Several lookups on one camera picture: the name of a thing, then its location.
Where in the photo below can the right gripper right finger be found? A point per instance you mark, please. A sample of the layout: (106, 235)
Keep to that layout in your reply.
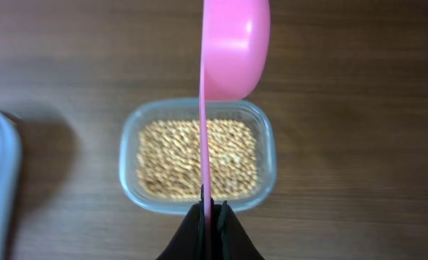
(229, 240)

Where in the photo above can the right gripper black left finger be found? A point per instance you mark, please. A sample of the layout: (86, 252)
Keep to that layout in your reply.
(188, 241)

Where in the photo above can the pink plastic scoop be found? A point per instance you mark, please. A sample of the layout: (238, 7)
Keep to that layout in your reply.
(234, 47)

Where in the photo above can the clear plastic soybean container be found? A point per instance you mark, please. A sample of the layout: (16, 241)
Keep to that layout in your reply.
(159, 162)

